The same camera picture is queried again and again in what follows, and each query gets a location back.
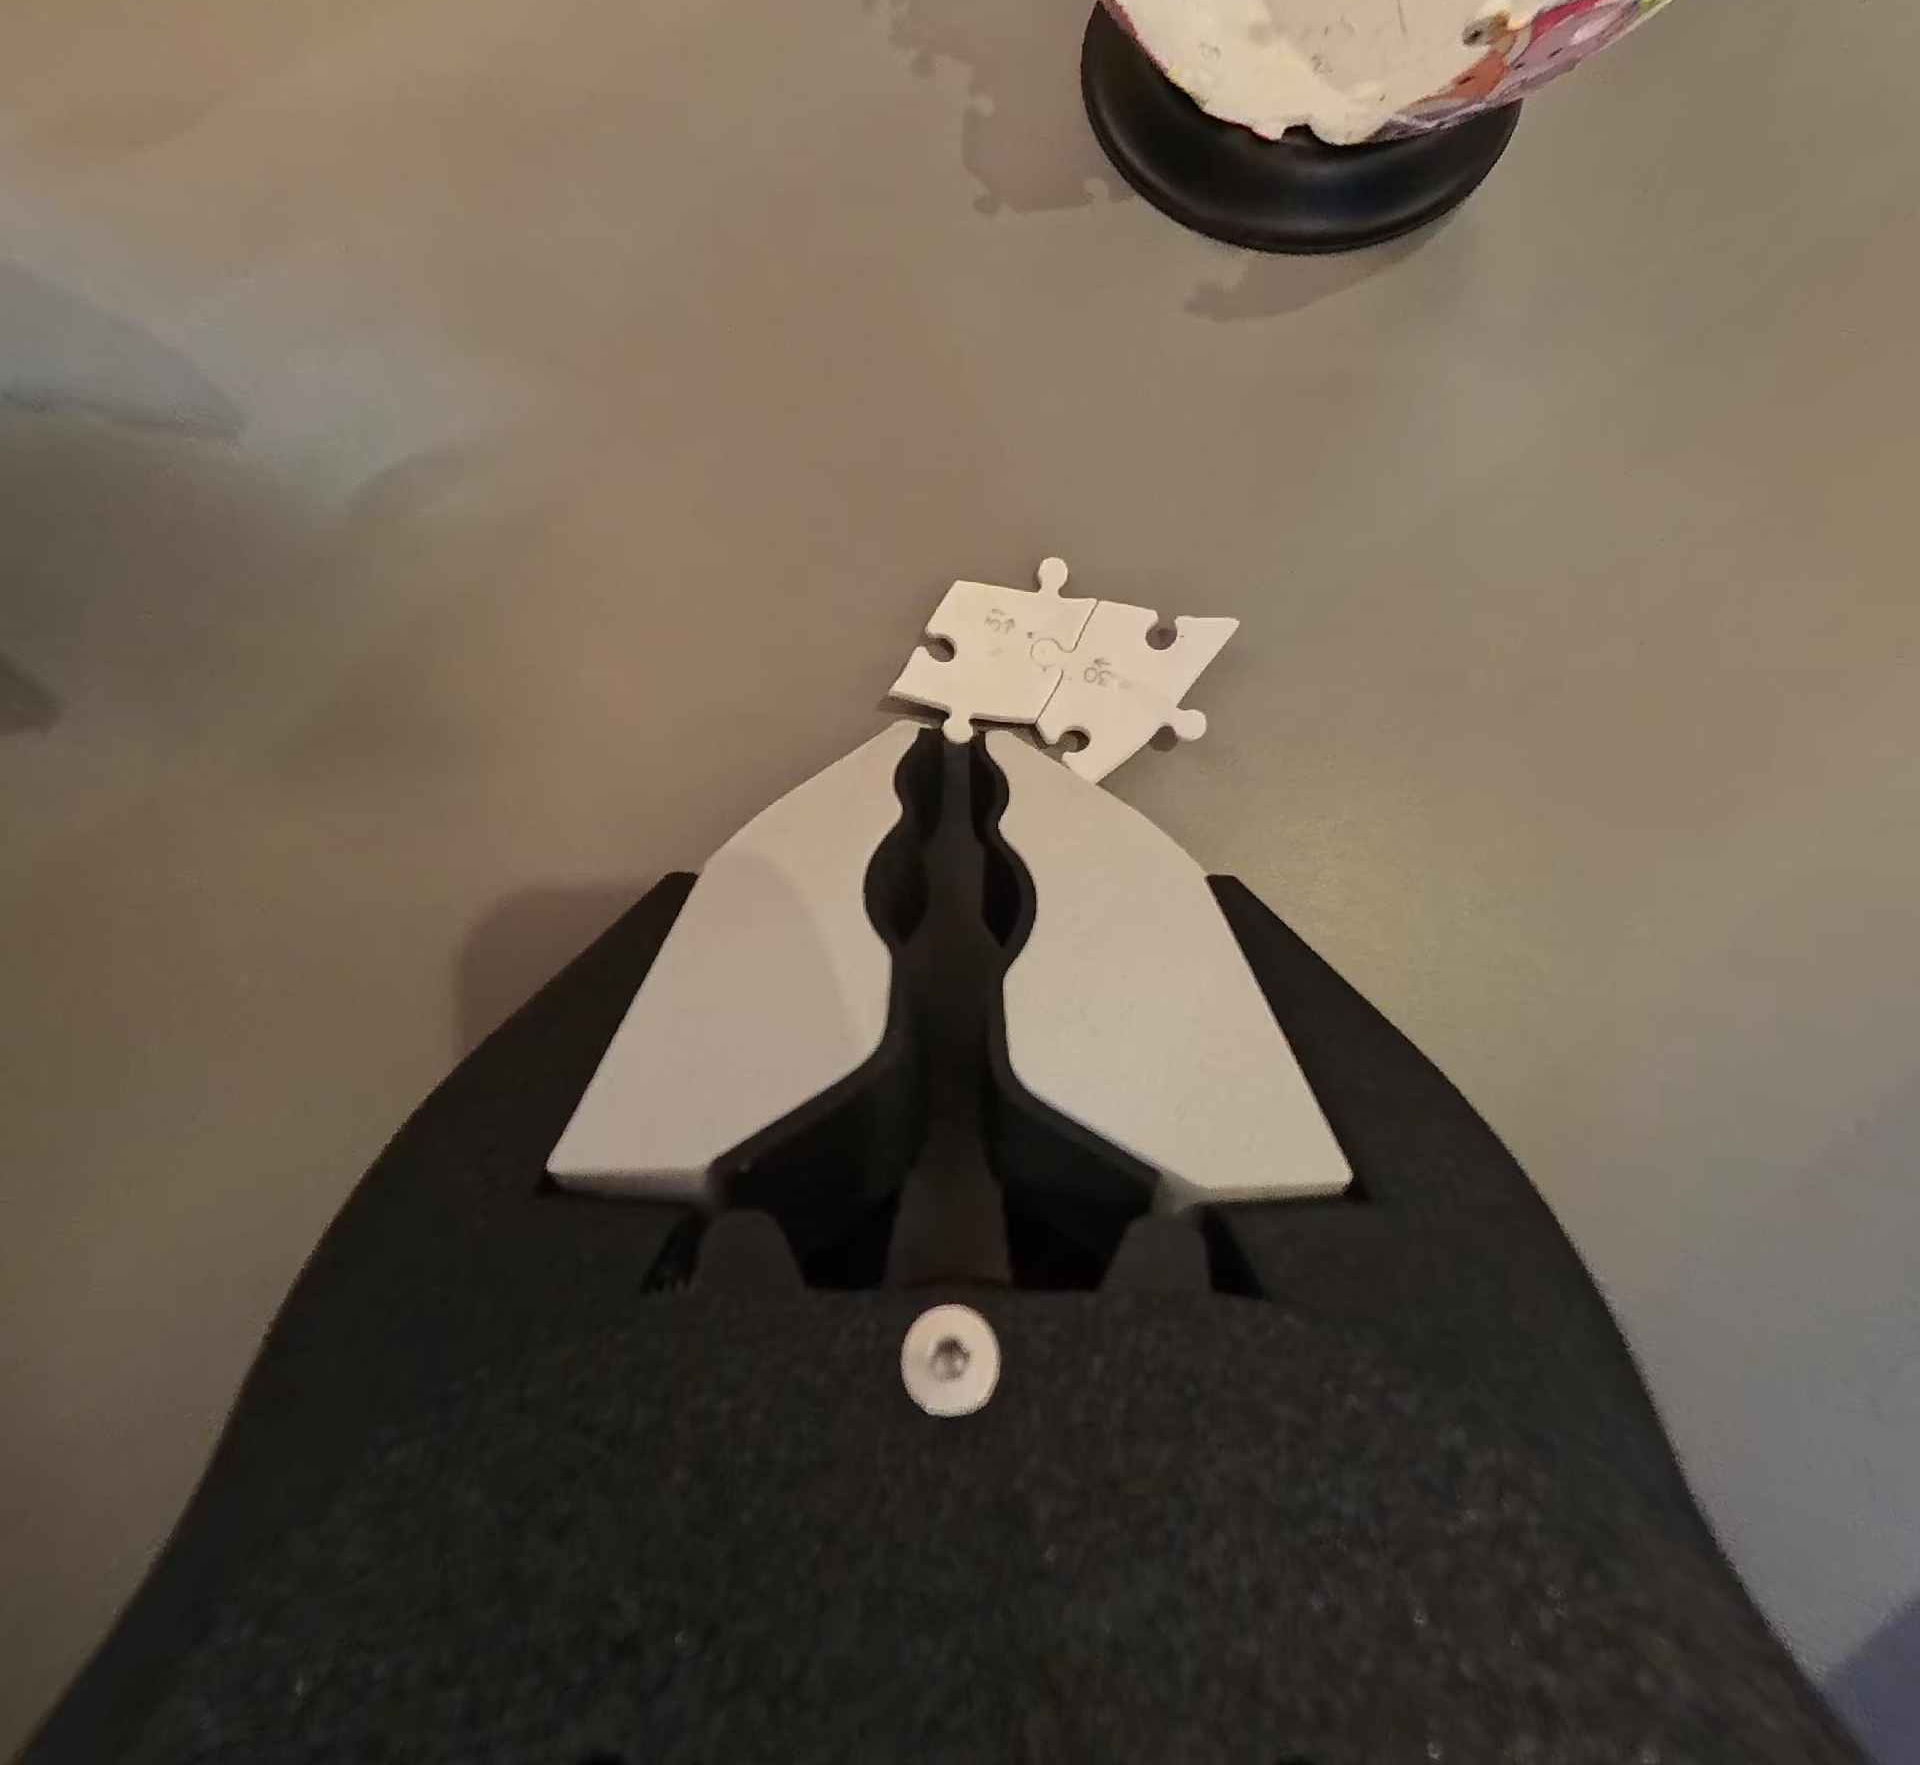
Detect joined white puzzle pieces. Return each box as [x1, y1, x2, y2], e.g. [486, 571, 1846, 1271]
[886, 554, 1243, 790]

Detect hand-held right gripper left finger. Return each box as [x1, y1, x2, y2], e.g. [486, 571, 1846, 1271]
[546, 719, 954, 1290]

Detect round black ball stand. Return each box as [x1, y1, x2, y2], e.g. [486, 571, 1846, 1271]
[1081, 0, 1521, 255]

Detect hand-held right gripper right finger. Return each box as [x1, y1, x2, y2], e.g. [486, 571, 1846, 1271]
[972, 734, 1354, 1290]

